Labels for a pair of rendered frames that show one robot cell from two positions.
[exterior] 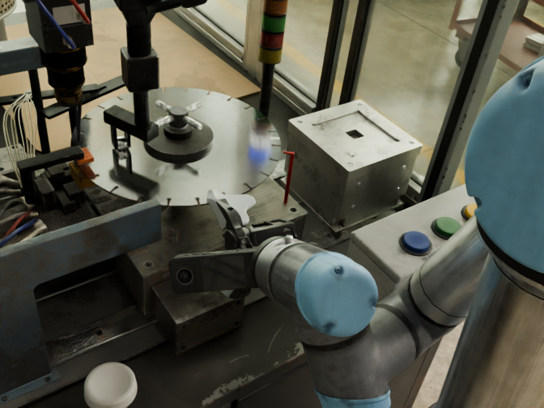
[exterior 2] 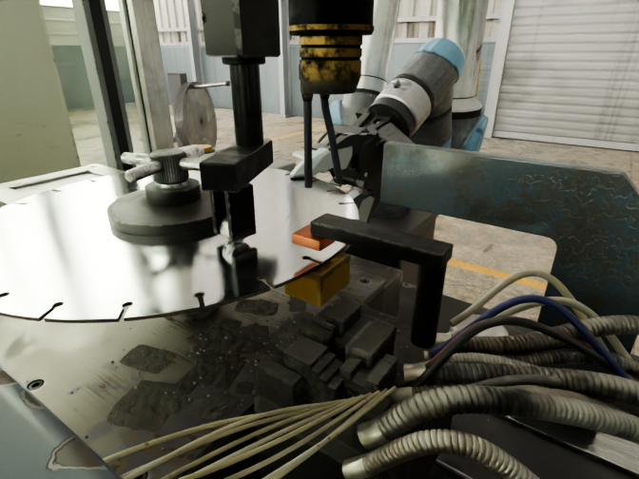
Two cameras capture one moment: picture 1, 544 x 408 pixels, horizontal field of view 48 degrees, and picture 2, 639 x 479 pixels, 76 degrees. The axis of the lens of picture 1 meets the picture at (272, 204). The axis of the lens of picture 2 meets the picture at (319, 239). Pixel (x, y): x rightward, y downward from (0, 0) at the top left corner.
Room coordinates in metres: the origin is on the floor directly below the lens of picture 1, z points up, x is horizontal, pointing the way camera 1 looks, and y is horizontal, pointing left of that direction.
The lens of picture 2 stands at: (0.78, 0.53, 1.08)
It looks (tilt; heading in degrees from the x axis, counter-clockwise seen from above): 25 degrees down; 254
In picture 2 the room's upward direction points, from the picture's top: straight up
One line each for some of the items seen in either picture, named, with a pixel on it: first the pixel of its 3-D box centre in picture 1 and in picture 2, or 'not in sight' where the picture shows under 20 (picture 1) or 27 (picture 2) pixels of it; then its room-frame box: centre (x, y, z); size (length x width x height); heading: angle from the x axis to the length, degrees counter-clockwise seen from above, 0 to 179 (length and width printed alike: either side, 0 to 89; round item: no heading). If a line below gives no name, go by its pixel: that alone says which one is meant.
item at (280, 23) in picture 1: (274, 20); not in sight; (1.09, 0.04, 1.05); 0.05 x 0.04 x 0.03; 39
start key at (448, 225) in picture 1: (447, 229); not in sight; (0.73, -0.28, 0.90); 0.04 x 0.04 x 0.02
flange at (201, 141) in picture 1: (178, 132); (174, 198); (0.81, 0.16, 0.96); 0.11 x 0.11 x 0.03
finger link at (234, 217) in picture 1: (232, 225); (348, 152); (0.60, 0.05, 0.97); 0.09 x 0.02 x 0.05; 29
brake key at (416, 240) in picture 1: (415, 244); not in sight; (0.69, -0.22, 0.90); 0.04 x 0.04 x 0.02
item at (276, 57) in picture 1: (269, 52); not in sight; (1.09, 0.04, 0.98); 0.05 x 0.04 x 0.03; 39
